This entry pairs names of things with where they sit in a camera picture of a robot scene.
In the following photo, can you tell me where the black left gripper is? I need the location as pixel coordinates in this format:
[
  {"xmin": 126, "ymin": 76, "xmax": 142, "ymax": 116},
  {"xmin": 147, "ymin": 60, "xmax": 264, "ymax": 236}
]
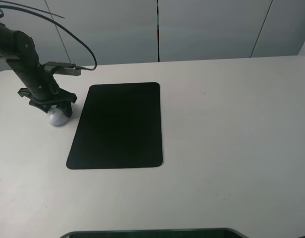
[{"xmin": 18, "ymin": 78, "xmax": 77, "ymax": 117}]

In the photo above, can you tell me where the white computer mouse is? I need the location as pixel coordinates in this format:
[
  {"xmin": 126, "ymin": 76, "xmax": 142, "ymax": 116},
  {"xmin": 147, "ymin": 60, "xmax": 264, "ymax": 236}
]
[{"xmin": 47, "ymin": 106, "xmax": 68, "ymax": 126}]

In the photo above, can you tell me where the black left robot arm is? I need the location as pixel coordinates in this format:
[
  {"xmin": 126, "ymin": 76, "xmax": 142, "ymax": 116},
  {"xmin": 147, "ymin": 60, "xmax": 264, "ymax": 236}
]
[{"xmin": 0, "ymin": 24, "xmax": 77, "ymax": 118}]

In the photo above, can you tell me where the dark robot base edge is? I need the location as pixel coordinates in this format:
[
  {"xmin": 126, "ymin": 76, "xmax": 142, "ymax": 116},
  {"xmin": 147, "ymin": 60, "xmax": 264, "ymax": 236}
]
[{"xmin": 62, "ymin": 228, "xmax": 246, "ymax": 238}]

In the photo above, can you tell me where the black mouse pad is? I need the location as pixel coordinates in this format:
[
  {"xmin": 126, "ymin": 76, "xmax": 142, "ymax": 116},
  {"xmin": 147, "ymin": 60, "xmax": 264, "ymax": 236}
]
[{"xmin": 66, "ymin": 82, "xmax": 163, "ymax": 170}]

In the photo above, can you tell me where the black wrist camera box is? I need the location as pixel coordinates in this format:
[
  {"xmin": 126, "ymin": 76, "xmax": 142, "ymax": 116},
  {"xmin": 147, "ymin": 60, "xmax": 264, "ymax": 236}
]
[{"xmin": 43, "ymin": 61, "xmax": 81, "ymax": 76}]

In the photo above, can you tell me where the black camera cable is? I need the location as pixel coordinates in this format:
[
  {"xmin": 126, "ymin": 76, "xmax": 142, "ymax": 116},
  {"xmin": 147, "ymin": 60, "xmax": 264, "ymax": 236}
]
[{"xmin": 0, "ymin": 0, "xmax": 97, "ymax": 71}]

